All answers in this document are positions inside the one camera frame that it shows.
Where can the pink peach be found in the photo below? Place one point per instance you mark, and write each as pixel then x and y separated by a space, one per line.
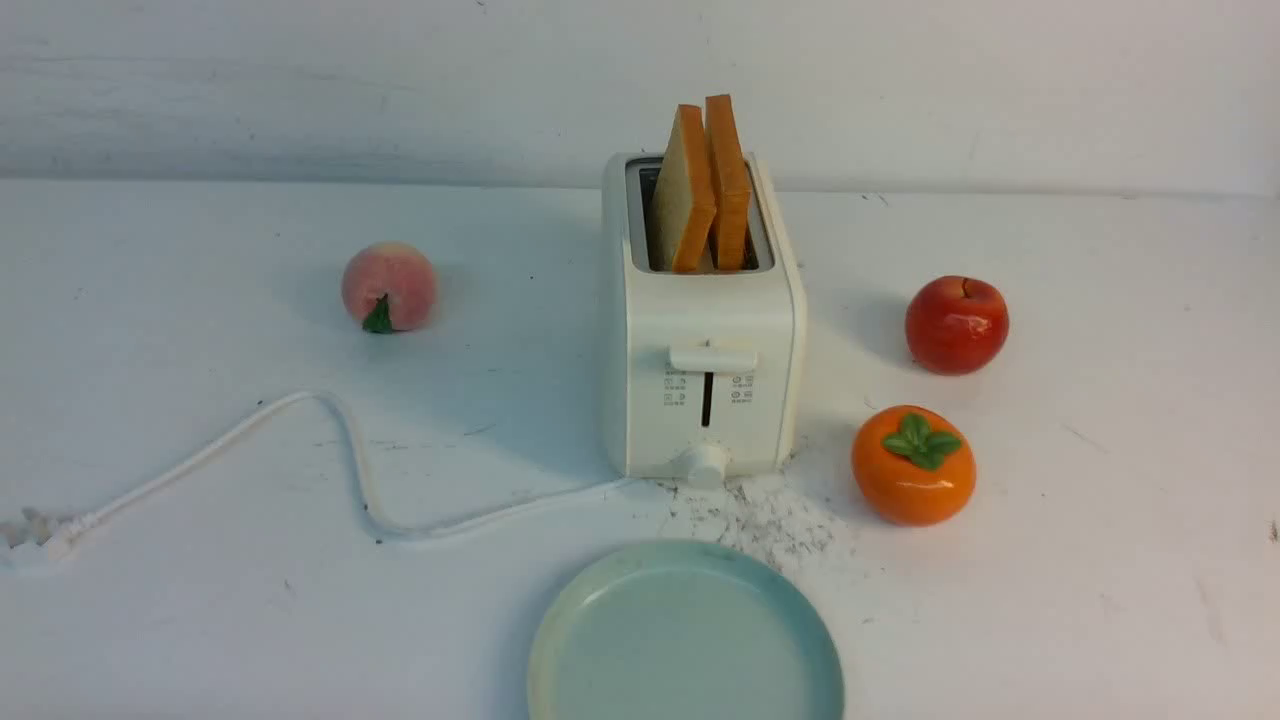
pixel 389 288

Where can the white two-slot toaster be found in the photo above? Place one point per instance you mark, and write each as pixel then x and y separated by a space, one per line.
pixel 701 373

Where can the red apple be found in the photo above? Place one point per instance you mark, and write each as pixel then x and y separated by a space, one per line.
pixel 956 325

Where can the toast slice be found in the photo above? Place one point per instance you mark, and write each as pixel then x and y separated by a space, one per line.
pixel 731 185
pixel 683 203

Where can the light green plate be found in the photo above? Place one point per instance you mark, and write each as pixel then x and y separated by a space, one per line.
pixel 683 629

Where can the orange persimmon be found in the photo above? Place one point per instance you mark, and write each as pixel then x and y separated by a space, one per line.
pixel 912 466

